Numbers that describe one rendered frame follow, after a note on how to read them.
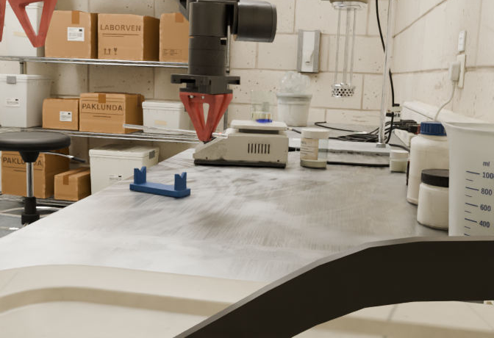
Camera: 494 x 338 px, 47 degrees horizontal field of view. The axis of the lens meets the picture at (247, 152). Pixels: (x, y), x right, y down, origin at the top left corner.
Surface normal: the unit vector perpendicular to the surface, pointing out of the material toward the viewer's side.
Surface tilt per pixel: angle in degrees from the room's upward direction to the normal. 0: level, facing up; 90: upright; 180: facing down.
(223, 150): 90
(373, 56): 90
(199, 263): 0
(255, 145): 90
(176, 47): 89
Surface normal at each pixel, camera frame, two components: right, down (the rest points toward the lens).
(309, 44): -0.16, 0.13
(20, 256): 0.04, -0.99
